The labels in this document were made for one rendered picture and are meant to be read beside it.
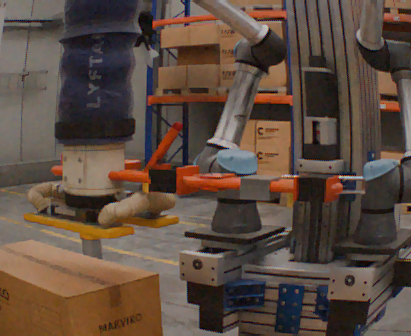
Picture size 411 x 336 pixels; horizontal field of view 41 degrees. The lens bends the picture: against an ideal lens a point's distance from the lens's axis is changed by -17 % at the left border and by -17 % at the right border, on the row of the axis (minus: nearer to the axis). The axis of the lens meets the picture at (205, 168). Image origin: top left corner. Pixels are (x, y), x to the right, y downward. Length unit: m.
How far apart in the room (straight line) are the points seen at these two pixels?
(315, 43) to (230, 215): 0.60
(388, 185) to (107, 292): 0.81
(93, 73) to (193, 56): 9.33
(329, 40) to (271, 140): 7.59
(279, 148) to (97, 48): 7.98
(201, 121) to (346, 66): 9.91
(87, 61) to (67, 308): 0.62
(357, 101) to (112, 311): 0.96
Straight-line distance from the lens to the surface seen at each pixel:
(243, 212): 1.89
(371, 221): 1.68
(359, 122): 1.88
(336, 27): 1.92
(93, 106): 1.50
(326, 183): 1.25
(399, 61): 1.83
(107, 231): 1.42
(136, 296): 1.70
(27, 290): 1.62
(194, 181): 1.40
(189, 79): 10.26
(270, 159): 9.48
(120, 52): 1.54
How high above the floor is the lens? 1.40
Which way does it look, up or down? 5 degrees down
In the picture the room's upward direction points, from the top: straight up
